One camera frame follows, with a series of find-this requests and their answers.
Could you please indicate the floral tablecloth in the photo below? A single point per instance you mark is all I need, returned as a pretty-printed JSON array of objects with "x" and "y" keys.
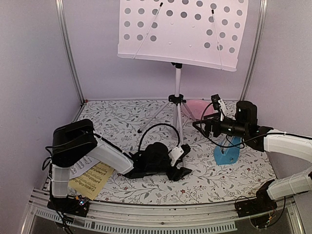
[{"x": 117, "y": 121}]

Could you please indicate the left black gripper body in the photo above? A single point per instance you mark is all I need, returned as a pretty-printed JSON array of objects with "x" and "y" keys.
[{"x": 170, "y": 174}]

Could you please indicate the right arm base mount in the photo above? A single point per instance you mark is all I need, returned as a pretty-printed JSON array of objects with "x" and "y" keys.
[{"x": 245, "y": 206}]

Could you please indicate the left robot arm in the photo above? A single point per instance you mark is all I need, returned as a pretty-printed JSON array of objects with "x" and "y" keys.
[{"x": 73, "y": 141}]

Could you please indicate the white sheet music page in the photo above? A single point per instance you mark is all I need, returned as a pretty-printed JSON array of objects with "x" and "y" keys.
[{"x": 80, "y": 167}]

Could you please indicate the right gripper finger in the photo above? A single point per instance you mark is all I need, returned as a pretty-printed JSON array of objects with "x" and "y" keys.
[
  {"x": 207, "y": 121},
  {"x": 204, "y": 128}
]

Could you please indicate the pink plate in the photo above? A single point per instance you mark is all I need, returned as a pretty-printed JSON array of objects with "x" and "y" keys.
[{"x": 197, "y": 106}]

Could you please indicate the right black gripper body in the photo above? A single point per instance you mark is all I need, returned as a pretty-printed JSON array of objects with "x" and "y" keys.
[{"x": 218, "y": 130}]

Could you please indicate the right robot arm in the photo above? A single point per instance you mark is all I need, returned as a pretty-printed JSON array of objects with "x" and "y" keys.
[{"x": 263, "y": 139}]

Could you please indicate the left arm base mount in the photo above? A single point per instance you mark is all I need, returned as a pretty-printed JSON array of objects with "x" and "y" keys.
[{"x": 78, "y": 205}]

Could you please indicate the white perforated music stand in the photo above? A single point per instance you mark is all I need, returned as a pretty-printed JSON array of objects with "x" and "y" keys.
[{"x": 206, "y": 33}]

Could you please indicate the front aluminium rail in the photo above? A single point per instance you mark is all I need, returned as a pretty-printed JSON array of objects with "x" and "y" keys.
[{"x": 118, "y": 218}]

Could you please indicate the blue metronome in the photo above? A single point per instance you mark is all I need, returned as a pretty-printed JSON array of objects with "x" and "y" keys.
[{"x": 227, "y": 154}]

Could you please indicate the yellow sheet music page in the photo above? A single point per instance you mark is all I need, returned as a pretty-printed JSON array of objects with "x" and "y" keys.
[{"x": 91, "y": 182}]

